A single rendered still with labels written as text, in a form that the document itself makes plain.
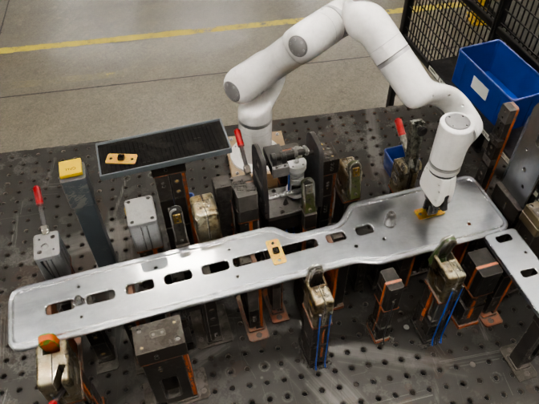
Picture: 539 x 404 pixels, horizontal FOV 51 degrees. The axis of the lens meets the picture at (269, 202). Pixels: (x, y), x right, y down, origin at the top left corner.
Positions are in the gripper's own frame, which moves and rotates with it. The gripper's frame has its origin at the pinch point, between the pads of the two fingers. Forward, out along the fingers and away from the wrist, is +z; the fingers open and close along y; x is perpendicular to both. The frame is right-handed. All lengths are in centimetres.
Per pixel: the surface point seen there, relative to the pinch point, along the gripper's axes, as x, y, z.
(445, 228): 1.7, 6.6, 3.2
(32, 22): -137, -330, 105
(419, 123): 1.0, -16.2, -17.2
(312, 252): -37.1, 3.3, 3.2
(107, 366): -100, 4, 33
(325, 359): -39, 23, 29
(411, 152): -0.4, -14.7, -7.7
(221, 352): -67, 10, 33
